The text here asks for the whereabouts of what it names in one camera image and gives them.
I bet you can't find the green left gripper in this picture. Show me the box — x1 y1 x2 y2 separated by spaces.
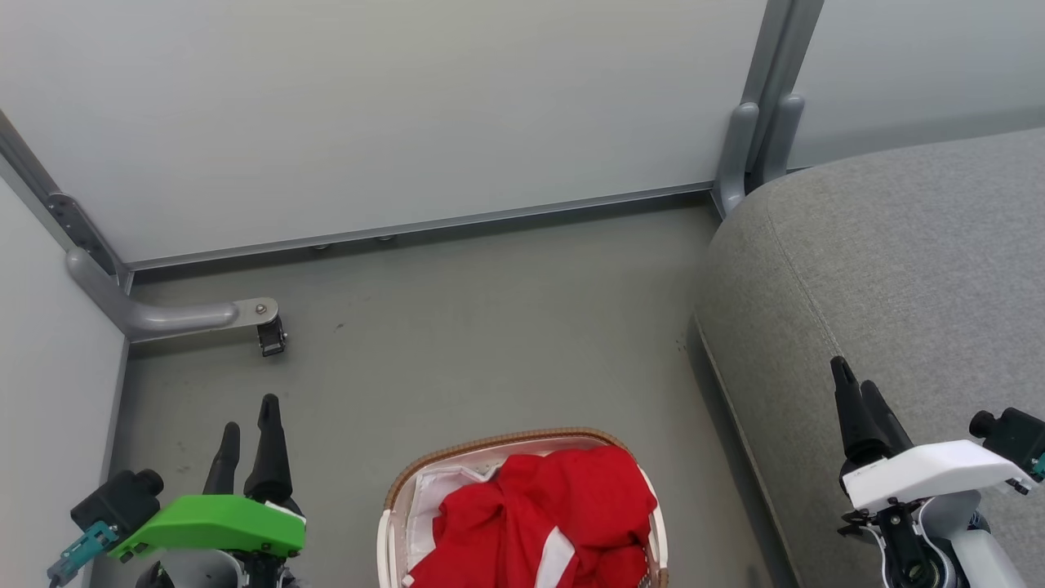
110 394 307 564

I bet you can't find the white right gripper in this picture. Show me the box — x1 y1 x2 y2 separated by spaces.
830 356 1036 532

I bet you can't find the red and white garment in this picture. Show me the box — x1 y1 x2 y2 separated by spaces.
406 445 659 588

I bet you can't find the grey fabric sofa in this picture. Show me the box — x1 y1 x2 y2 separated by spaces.
694 127 1045 588

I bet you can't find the black caster wheel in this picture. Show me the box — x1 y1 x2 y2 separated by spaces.
257 317 287 358

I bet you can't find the white brown-rimmed laundry basket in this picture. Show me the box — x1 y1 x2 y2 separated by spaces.
377 427 670 588

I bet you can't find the grey partition foot bar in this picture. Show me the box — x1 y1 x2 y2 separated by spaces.
67 247 280 342

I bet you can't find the white basket liner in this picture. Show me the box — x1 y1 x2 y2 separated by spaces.
404 464 509 574

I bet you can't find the teal-plug left camera cable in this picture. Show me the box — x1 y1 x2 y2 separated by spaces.
47 523 119 587

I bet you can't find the grey aluminium partition rail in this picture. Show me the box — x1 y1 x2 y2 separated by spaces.
122 181 719 274

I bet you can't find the grey partition corner post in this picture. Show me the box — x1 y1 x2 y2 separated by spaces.
739 0 825 107

